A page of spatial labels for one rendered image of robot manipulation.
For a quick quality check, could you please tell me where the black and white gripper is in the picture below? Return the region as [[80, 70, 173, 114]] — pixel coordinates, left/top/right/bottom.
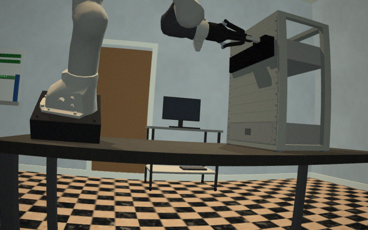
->
[[206, 19, 260, 49]]

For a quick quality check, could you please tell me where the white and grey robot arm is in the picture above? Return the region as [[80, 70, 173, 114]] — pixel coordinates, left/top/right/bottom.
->
[[40, 0, 209, 119]]

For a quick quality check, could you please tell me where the grey storage rack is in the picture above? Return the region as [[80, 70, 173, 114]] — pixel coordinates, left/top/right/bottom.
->
[[226, 10, 331, 153]]

